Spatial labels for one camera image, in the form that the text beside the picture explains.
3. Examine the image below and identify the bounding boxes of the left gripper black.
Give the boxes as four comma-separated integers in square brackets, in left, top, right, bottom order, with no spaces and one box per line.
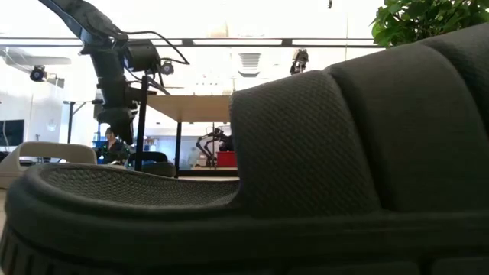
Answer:
[94,82,139,147]

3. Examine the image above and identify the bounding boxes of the wooden shelf black metal frame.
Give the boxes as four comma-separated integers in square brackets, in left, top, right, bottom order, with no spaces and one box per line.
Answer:
[133,74,234,179]

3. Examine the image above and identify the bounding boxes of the grey rubber slide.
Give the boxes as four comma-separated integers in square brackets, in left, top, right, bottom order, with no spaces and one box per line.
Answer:
[0,140,99,190]

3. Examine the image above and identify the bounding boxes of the person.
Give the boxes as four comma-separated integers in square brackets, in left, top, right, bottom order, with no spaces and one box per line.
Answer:
[102,128,130,165]

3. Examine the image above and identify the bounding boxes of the black ceiling spotlight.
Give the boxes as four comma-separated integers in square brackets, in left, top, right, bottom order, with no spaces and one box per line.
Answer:
[159,60,176,76]
[289,48,310,76]
[29,64,48,83]

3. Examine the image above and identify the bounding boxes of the long ceiling light bar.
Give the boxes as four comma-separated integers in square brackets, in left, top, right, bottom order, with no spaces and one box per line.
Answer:
[0,36,385,48]

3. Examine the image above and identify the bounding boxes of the red plastic bin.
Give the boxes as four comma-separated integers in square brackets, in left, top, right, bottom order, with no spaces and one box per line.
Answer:
[215,150,238,168]

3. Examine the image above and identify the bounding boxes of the green potted plant black pot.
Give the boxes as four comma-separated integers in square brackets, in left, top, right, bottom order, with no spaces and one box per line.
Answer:
[369,0,489,50]

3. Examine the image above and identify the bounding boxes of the black metal frame stand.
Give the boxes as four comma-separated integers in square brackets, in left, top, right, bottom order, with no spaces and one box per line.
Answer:
[62,99,105,145]

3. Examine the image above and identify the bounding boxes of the black table frame rails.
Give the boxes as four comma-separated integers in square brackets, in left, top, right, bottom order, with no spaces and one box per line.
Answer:
[178,167,240,178]

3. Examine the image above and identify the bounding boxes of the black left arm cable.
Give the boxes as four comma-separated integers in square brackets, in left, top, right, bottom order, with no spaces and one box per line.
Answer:
[121,29,191,66]

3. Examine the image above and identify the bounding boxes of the black wall monitor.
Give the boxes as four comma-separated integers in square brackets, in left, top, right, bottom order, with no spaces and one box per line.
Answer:
[0,119,25,147]

